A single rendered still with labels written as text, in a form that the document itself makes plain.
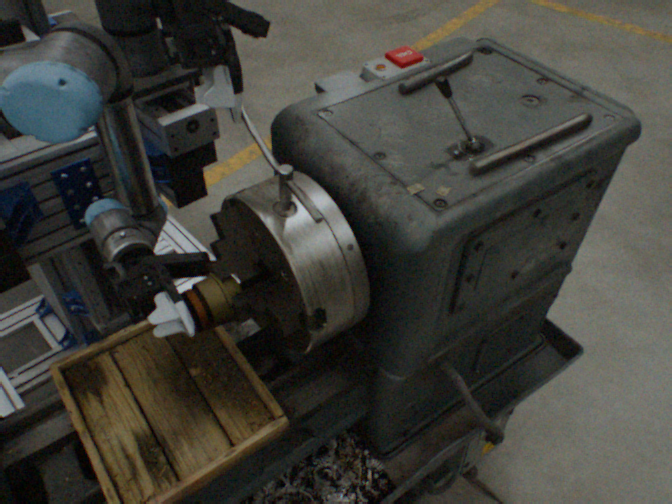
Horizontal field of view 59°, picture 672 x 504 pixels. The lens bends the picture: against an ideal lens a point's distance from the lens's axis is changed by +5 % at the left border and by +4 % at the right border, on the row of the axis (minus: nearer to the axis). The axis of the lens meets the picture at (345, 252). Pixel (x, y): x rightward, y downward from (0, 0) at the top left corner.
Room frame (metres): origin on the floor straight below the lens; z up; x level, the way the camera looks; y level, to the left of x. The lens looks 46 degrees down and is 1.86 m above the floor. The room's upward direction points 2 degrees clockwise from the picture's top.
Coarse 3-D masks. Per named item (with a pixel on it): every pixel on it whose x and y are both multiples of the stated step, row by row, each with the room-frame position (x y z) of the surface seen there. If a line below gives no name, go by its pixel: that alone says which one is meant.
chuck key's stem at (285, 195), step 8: (280, 168) 0.69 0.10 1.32; (288, 168) 0.70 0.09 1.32; (280, 176) 0.69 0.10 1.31; (288, 176) 0.69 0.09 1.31; (280, 184) 0.69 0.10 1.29; (280, 192) 0.69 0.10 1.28; (288, 192) 0.69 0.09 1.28; (280, 200) 0.69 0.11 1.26; (288, 200) 0.69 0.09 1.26; (280, 208) 0.70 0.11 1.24; (288, 208) 0.70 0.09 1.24
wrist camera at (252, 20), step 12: (204, 0) 0.83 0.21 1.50; (216, 0) 0.84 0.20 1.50; (228, 0) 0.85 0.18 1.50; (216, 12) 0.83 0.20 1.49; (228, 12) 0.84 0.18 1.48; (240, 12) 0.85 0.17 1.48; (252, 12) 0.88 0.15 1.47; (228, 24) 0.87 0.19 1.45; (240, 24) 0.85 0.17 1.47; (252, 24) 0.86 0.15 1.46; (264, 24) 0.87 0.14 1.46; (252, 36) 0.87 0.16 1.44; (264, 36) 0.86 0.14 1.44
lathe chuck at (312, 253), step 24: (240, 192) 0.79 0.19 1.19; (264, 192) 0.74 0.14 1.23; (264, 216) 0.68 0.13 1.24; (288, 216) 0.69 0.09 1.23; (264, 240) 0.67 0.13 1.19; (288, 240) 0.64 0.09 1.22; (312, 240) 0.65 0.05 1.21; (264, 264) 0.74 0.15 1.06; (288, 264) 0.61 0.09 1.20; (312, 264) 0.62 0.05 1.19; (336, 264) 0.64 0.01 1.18; (288, 288) 0.62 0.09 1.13; (312, 288) 0.60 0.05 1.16; (336, 288) 0.61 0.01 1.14; (312, 312) 0.58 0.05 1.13; (336, 312) 0.60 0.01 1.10; (288, 336) 0.63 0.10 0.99; (312, 336) 0.57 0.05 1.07
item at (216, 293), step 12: (216, 276) 0.65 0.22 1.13; (228, 276) 0.66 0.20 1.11; (192, 288) 0.65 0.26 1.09; (204, 288) 0.62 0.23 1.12; (216, 288) 0.62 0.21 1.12; (228, 288) 0.64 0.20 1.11; (240, 288) 0.64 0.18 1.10; (192, 300) 0.60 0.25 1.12; (204, 300) 0.61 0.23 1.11; (216, 300) 0.61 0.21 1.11; (228, 300) 0.61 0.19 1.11; (192, 312) 0.58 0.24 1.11; (204, 312) 0.59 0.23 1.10; (216, 312) 0.59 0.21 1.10; (228, 312) 0.60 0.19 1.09; (204, 324) 0.58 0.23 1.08; (216, 324) 0.59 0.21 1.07
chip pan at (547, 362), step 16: (544, 352) 0.94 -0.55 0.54; (560, 352) 0.94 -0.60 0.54; (528, 368) 0.88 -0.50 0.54; (544, 368) 0.88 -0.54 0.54; (496, 384) 0.83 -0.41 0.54; (512, 384) 0.83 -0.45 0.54; (528, 384) 0.83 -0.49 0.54; (480, 400) 0.78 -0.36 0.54; (496, 400) 0.78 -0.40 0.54; (512, 400) 0.78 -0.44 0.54; (464, 416) 0.73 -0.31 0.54; (432, 432) 0.69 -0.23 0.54; (448, 432) 0.69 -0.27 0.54; (464, 432) 0.69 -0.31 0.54; (416, 448) 0.64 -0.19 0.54; (432, 448) 0.65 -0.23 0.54; (384, 464) 0.60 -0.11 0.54; (400, 464) 0.60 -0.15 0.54; (416, 464) 0.60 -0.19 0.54; (400, 480) 0.57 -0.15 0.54
